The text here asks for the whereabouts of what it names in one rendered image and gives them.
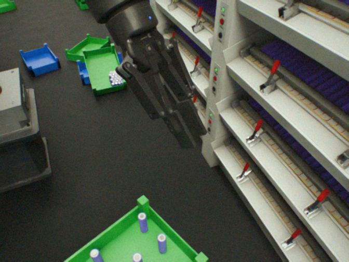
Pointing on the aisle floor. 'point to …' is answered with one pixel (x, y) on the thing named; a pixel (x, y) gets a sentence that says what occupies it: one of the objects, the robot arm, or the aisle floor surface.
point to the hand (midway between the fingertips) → (186, 125)
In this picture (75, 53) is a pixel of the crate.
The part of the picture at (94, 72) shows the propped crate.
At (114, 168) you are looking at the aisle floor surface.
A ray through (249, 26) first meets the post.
